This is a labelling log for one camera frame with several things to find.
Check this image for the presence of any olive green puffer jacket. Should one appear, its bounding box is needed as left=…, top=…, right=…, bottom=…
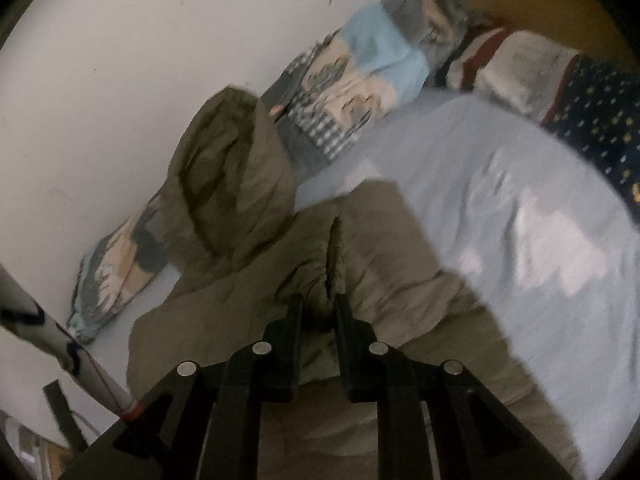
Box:
left=127, top=88, right=585, bottom=479

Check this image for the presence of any light blue cloud bedsheet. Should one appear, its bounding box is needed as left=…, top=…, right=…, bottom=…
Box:
left=99, top=95, right=639, bottom=479

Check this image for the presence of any white patterned pole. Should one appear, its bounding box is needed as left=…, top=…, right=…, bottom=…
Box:
left=1, top=266, right=142, bottom=420

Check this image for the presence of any colourful patchwork rolled quilt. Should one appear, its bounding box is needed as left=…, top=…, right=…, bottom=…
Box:
left=66, top=0, right=489, bottom=344

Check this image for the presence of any navy dotted pillow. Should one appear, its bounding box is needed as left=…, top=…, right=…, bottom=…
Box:
left=542, top=56, right=639, bottom=223

